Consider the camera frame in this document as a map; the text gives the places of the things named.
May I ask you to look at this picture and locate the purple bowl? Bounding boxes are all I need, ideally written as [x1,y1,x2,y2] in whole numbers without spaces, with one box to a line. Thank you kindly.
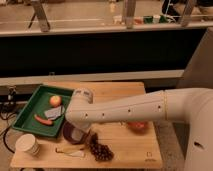
[63,121,91,145]

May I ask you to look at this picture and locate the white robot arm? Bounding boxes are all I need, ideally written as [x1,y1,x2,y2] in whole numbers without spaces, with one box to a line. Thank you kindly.
[65,88,213,171]

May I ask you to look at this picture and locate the orange bowl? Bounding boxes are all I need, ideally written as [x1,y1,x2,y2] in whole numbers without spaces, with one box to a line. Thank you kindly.
[127,122,147,133]

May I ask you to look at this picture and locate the red yellow apple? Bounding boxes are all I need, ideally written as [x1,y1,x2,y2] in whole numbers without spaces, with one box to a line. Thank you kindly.
[49,95,62,107]

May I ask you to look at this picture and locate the grey cloth in tray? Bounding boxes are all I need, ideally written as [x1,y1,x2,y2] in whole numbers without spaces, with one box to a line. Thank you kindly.
[44,105,65,120]

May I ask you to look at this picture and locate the bunch of dark grapes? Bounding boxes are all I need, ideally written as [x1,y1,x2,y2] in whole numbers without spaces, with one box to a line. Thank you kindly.
[89,133,114,162]

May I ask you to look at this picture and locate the orange carrot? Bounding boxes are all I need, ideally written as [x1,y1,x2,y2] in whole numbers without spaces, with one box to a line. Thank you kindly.
[34,115,53,126]

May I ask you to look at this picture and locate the green plastic tray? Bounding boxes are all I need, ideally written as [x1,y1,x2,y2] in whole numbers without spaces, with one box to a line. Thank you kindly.
[12,85,73,137]

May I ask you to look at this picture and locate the yellow banana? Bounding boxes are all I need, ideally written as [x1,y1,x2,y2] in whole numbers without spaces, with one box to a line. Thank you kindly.
[55,144,85,157]

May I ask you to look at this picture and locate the green can on shelf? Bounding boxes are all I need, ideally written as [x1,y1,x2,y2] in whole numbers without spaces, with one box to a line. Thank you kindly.
[143,16,153,24]

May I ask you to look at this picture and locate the white cup on shelf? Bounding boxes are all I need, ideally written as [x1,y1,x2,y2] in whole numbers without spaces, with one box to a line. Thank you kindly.
[153,15,161,24]

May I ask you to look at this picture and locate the black cables at left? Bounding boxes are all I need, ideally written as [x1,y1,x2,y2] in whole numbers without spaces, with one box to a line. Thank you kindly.
[0,87,22,154]

